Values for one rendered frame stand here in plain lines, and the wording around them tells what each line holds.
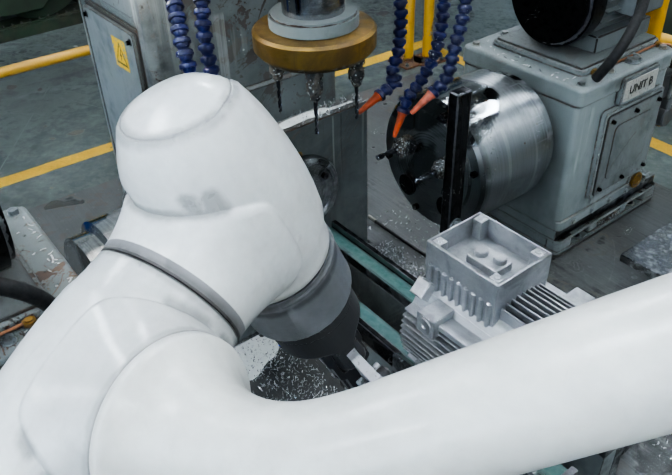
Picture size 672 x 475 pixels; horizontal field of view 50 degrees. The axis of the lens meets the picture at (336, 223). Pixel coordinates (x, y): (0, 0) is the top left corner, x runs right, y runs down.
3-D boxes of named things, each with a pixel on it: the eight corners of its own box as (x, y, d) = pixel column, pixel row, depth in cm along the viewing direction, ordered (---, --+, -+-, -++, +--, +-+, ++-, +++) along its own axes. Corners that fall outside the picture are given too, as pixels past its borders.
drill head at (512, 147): (350, 208, 140) (348, 89, 125) (495, 141, 160) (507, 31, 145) (442, 271, 123) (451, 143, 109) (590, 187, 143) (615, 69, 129)
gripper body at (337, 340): (369, 290, 55) (402, 349, 62) (304, 239, 61) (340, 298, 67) (297, 360, 53) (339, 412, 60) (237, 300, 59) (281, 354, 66)
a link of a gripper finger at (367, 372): (335, 316, 59) (377, 351, 56) (356, 347, 63) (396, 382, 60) (314, 336, 59) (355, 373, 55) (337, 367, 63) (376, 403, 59)
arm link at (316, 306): (283, 188, 57) (310, 233, 61) (195, 266, 55) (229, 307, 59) (356, 241, 51) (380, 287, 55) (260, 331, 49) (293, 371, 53)
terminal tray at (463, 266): (422, 284, 97) (424, 241, 92) (477, 252, 102) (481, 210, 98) (490, 332, 89) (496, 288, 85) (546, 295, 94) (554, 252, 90)
